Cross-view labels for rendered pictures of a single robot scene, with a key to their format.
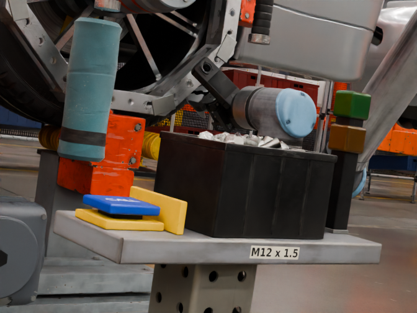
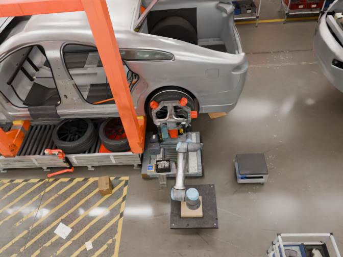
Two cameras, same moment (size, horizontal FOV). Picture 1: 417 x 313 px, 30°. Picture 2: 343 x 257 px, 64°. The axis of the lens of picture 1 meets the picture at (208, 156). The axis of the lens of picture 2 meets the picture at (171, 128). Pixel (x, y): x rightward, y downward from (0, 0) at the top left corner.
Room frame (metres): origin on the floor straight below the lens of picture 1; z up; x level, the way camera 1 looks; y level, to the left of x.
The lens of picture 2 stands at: (-0.35, -1.62, 3.69)
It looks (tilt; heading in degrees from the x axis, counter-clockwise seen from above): 49 degrees down; 43
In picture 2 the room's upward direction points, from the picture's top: 7 degrees counter-clockwise
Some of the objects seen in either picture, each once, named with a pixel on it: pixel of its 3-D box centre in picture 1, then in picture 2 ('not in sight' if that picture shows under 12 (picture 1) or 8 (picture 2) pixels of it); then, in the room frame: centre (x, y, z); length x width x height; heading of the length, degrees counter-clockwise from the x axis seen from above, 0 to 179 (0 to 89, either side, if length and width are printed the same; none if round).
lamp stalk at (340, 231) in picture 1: (343, 163); not in sight; (1.15, -0.20, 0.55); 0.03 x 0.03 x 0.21; 37
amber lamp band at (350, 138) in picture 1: (347, 138); not in sight; (1.15, -0.20, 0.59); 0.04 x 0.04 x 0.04; 37
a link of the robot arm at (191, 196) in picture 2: not in sight; (192, 196); (0.90, -0.64, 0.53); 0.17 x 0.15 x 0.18; 116
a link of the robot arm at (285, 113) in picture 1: (281, 113); (188, 139); (1.55, -0.13, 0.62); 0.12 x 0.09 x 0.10; 37
